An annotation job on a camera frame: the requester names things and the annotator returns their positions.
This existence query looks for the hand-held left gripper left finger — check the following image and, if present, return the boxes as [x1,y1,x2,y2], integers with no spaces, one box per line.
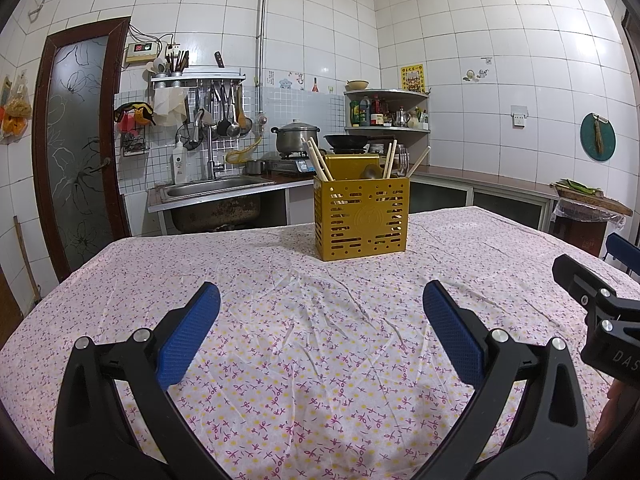
[52,281,223,480]

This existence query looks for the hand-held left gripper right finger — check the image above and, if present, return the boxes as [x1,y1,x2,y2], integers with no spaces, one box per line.
[415,280,588,480]

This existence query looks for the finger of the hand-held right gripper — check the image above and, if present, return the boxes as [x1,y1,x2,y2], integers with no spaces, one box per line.
[552,254,640,322]
[605,232,640,277]

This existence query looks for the yellow perforated utensil holder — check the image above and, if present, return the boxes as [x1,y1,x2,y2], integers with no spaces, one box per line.
[313,154,411,262]

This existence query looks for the person's right hand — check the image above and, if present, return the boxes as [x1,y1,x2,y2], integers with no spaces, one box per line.
[596,381,640,437]

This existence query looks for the wooden chopping board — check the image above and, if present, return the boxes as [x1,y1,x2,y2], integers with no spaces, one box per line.
[556,187,633,217]

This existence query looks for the green vegetables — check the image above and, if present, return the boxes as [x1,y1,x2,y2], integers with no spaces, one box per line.
[550,179,606,196]

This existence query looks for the brown hanging brush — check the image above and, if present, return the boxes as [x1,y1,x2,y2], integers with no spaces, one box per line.
[592,115,610,155]

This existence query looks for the green round board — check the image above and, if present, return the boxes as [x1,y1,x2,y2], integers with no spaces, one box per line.
[580,112,616,162]

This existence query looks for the steel kitchen sink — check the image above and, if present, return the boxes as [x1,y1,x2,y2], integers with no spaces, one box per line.
[146,175,288,233]

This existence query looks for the white soap bottle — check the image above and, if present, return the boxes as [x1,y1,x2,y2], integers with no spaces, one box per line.
[172,136,188,185]

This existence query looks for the metal faucet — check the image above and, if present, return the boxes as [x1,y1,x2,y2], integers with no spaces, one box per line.
[192,110,223,180]

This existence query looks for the yellow mesh bag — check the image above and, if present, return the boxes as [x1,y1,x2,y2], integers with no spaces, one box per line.
[224,132,263,165]

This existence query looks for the wooden stick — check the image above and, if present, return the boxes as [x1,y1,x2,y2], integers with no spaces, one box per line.
[12,215,43,306]

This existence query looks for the gas stove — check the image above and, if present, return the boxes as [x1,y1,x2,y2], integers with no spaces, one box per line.
[262,152,331,176]

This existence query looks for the black hanging ladle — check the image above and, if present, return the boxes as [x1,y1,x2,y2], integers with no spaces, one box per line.
[216,82,232,137]

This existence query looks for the metal hanging skimmer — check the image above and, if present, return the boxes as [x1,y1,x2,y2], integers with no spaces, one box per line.
[226,82,241,137]

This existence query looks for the brown framed glass door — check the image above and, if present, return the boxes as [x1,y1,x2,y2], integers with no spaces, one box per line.
[31,16,132,283]

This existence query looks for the grey corner shelf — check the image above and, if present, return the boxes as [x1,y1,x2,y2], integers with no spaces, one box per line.
[343,89,432,135]

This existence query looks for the orange hanging spatula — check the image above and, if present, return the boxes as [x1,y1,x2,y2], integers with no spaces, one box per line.
[236,82,254,133]

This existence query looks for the steel pot with lid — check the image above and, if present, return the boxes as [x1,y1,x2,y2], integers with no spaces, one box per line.
[271,119,319,156]

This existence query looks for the black wok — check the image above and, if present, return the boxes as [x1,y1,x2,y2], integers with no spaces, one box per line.
[322,132,371,153]

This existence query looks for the red and yellow bag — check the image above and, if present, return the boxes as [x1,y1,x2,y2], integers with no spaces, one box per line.
[114,101,157,127]

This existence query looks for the white hanging cloth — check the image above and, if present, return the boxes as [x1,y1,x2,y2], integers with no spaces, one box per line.
[152,87,190,126]

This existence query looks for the metal utensil cup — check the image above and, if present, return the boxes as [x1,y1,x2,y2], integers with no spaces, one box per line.
[167,50,191,78]

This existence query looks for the orange plastic bags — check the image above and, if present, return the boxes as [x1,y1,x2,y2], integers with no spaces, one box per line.
[0,72,33,146]

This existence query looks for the grey vertical pipe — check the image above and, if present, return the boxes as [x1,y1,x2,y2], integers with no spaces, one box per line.
[255,0,273,88]

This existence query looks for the wire wall basket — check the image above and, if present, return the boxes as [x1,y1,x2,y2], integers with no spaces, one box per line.
[120,127,151,157]

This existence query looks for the metal wall rack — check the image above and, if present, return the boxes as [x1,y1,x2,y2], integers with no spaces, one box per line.
[150,66,247,90]

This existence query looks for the yellow wall poster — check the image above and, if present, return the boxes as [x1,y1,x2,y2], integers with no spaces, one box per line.
[399,64,426,94]

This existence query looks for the beige wall control box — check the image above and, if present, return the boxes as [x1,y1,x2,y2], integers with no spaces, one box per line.
[124,40,160,64]

